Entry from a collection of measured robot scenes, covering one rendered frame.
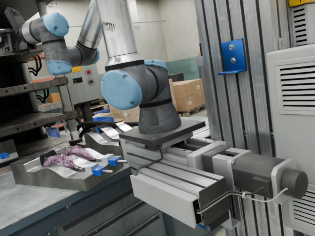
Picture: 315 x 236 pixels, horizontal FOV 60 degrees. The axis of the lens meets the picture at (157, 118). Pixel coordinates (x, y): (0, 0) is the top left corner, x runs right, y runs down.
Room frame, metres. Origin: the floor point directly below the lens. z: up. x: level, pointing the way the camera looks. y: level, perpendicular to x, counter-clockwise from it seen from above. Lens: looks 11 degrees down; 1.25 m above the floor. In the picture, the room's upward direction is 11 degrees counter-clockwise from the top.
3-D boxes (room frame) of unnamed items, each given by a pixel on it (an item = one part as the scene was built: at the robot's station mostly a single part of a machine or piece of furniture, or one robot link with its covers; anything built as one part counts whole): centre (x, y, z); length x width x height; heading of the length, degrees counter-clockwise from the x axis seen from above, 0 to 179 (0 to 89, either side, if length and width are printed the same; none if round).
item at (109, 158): (1.21, 0.23, 0.86); 0.13 x 0.05 x 0.05; 58
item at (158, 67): (0.92, 0.00, 1.20); 0.13 x 0.12 x 0.14; 150
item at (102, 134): (1.58, 0.27, 0.92); 0.35 x 0.16 x 0.09; 41
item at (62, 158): (1.30, 0.48, 0.90); 0.26 x 0.18 x 0.08; 58
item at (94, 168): (1.12, 0.28, 0.86); 0.13 x 0.05 x 0.05; 58
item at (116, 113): (6.89, 0.83, 0.34); 0.63 x 0.45 x 0.40; 38
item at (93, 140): (1.60, 0.28, 0.87); 0.50 x 0.26 x 0.14; 41
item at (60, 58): (0.96, 0.28, 1.34); 0.11 x 0.08 x 0.11; 150
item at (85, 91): (2.26, 0.58, 0.74); 0.31 x 0.22 x 1.47; 131
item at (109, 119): (5.35, 1.18, 0.32); 0.60 x 0.41 x 0.22; 44
